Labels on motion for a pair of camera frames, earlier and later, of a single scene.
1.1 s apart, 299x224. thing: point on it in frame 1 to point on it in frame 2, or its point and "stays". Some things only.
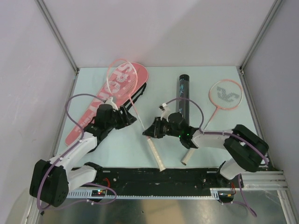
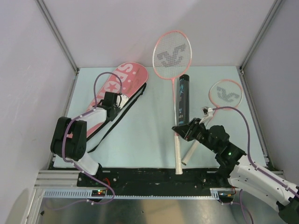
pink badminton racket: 122,77 to 172,54
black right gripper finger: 152,130 to 184,130
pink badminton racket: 224,94 stays
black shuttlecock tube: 184,92 stays
